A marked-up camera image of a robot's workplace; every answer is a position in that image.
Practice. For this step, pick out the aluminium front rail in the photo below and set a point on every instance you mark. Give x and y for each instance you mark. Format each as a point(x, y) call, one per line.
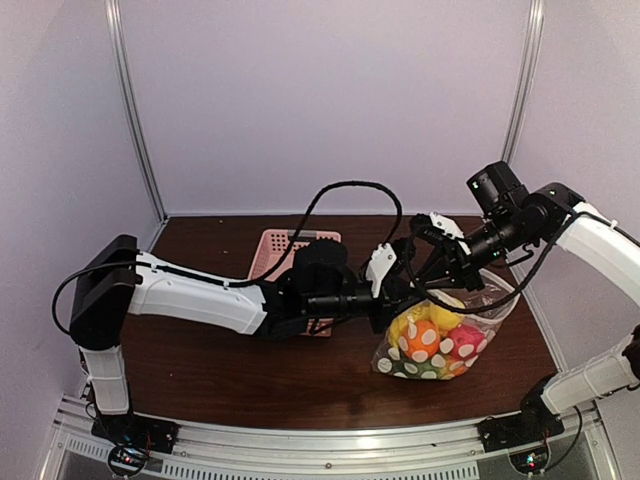
point(452, 450)

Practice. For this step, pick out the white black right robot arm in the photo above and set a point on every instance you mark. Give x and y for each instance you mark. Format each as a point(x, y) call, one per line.
point(553, 216)

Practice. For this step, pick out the left circuit board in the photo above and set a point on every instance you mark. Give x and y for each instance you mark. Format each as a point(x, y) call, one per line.
point(123, 460)

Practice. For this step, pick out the yellow toy bananas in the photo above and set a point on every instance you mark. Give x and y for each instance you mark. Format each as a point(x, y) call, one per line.
point(399, 324)

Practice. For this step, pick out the orange toy fruit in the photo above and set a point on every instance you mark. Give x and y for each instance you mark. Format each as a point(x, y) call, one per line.
point(419, 341)

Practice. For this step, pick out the right circuit board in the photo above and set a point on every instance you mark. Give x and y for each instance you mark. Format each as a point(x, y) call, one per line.
point(530, 462)

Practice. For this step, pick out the left aluminium frame post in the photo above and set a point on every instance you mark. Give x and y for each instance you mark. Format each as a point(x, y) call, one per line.
point(132, 116)

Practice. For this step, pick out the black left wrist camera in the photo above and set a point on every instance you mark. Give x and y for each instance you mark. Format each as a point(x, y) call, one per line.
point(382, 272)

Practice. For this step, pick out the pink plastic basket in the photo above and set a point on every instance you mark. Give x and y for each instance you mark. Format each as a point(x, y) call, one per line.
point(280, 250)

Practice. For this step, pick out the red toy apple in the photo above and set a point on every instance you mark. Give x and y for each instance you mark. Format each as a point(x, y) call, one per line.
point(463, 343)

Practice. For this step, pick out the aluminium frame post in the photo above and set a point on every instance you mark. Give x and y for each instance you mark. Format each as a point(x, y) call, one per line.
point(132, 116)
point(529, 60)

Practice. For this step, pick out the right aluminium frame post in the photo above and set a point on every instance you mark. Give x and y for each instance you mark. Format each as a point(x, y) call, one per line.
point(529, 60)

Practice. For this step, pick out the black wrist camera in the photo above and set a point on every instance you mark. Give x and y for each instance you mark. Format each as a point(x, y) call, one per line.
point(438, 229)
point(382, 272)

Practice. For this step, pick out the clear dotted zip bag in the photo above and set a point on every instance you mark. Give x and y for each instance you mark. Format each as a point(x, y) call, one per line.
point(488, 322)

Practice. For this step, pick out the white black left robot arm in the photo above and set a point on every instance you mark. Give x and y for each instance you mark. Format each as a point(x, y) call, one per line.
point(123, 280)

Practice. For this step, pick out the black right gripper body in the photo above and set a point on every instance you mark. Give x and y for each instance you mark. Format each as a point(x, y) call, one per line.
point(466, 271)

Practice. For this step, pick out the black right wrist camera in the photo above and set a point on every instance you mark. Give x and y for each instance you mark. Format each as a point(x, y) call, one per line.
point(438, 229)

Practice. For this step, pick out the circuit board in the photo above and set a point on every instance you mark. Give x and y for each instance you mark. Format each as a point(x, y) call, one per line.
point(123, 460)
point(530, 462)

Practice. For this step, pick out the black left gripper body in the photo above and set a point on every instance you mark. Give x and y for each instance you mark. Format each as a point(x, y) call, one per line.
point(388, 304)

